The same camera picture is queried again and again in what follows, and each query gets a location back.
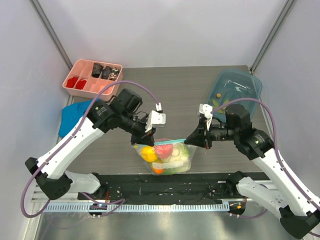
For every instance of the dark patterned roll one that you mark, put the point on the dark patterned roll one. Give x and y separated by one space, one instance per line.
96 70

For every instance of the white cauliflower toy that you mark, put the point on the white cauliflower toy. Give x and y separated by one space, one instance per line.
180 154

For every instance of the dark patterned roll three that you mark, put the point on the dark patterned roll three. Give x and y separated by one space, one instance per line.
114 74

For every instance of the pink compartment tray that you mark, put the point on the pink compartment tray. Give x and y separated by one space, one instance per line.
83 70

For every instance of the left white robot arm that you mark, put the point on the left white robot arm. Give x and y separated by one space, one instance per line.
50 170

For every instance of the red item left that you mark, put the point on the red item left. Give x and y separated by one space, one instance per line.
71 82

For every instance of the dark patterned roll two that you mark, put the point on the dark patterned roll two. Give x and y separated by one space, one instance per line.
106 72

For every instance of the green lettuce toy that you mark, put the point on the green lettuce toy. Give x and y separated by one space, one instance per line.
177 167

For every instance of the red item right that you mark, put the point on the red item right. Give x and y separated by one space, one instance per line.
80 84

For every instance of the pink peach toy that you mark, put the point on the pink peach toy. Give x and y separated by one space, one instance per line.
163 151

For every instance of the red item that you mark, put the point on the red item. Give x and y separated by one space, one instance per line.
80 84
71 82

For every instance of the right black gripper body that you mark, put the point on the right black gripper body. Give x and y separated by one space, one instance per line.
205 136

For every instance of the white slotted cable duct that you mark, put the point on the white slotted cable duct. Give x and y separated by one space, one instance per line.
66 207

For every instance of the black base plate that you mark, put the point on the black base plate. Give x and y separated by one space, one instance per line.
177 189

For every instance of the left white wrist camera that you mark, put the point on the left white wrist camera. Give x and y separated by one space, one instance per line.
156 118

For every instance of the teal plastic basin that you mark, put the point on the teal plastic basin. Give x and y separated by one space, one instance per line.
233 84

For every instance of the yellow pear toy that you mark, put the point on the yellow pear toy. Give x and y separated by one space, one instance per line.
148 154

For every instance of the blue folded cloth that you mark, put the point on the blue folded cloth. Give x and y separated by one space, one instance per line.
70 116

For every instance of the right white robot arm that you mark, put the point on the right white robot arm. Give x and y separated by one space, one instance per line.
296 207

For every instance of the clear zip top bag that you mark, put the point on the clear zip top bag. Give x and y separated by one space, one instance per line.
159 163

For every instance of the orange green mango toy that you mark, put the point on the orange green mango toy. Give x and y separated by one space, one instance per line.
158 171

